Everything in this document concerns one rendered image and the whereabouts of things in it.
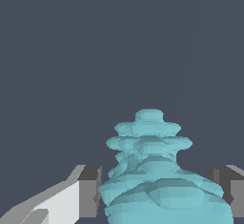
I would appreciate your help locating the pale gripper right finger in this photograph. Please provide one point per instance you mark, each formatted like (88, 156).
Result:
(235, 189)

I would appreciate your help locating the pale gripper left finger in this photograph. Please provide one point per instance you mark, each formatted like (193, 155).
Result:
(63, 199)

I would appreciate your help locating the light blue ridged object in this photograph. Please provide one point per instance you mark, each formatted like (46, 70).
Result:
(158, 186)

